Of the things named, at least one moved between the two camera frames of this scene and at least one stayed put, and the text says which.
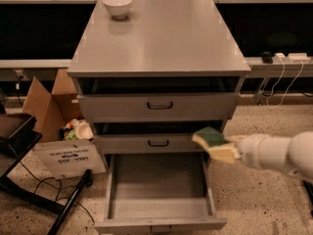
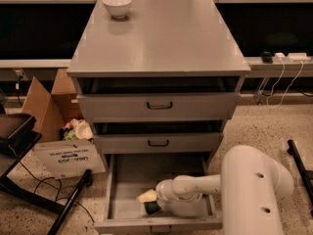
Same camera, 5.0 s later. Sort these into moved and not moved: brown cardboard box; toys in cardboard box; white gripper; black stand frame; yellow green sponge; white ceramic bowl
Moved: white gripper; yellow green sponge
Not moved: brown cardboard box; white ceramic bowl; black stand frame; toys in cardboard box
